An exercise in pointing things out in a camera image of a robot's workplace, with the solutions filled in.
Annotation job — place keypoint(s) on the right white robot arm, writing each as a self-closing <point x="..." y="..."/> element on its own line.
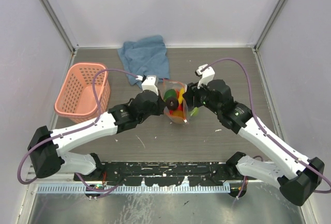
<point x="294" y="174"/>

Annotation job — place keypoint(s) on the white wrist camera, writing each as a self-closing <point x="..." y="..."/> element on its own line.
<point x="206" y="74"/>
<point x="149" y="83"/>

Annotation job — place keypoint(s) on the clear orange zip bag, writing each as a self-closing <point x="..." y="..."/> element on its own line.
<point x="169" y="84"/>

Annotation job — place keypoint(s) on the dark brown fruit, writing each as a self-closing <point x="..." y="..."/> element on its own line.
<point x="172" y="104"/>

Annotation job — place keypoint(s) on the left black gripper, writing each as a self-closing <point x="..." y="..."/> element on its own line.
<point x="161" y="104"/>

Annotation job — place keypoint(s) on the red yellow mango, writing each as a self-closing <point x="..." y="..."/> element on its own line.
<point x="176" y="113"/>

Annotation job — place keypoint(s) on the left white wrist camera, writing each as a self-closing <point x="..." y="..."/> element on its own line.
<point x="149" y="83"/>

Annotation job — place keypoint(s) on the blue cloth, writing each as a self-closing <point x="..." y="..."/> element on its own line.
<point x="147" y="56"/>

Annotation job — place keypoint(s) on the grey slotted cable duct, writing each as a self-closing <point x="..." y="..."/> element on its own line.
<point x="184" y="188"/>

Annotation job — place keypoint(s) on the pink plastic basket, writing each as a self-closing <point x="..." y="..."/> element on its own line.
<point x="76" y="99"/>

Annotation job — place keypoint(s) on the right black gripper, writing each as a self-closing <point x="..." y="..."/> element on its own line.
<point x="192" y="90"/>

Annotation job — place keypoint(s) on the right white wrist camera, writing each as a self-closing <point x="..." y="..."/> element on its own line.
<point x="206" y="74"/>

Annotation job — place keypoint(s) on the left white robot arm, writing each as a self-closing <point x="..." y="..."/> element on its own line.
<point x="50" y="151"/>

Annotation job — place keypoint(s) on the green fruit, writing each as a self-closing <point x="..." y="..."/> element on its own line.
<point x="171" y="93"/>

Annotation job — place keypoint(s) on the green apple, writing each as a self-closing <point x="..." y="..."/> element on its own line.
<point x="194" y="112"/>

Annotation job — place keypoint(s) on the yellow pear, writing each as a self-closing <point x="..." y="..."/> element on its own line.
<point x="181" y="96"/>

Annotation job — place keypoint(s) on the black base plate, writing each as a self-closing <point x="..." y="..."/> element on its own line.
<point x="163" y="174"/>

